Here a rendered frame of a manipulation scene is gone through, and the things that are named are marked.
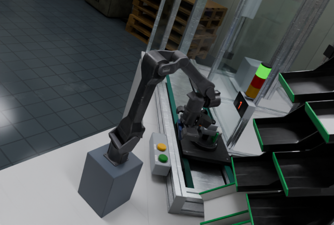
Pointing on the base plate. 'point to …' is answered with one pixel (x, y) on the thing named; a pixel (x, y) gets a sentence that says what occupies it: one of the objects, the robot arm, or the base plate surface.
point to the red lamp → (257, 82)
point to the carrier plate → (188, 146)
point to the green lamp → (263, 72)
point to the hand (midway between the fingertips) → (182, 132)
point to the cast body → (210, 129)
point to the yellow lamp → (252, 91)
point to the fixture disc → (206, 144)
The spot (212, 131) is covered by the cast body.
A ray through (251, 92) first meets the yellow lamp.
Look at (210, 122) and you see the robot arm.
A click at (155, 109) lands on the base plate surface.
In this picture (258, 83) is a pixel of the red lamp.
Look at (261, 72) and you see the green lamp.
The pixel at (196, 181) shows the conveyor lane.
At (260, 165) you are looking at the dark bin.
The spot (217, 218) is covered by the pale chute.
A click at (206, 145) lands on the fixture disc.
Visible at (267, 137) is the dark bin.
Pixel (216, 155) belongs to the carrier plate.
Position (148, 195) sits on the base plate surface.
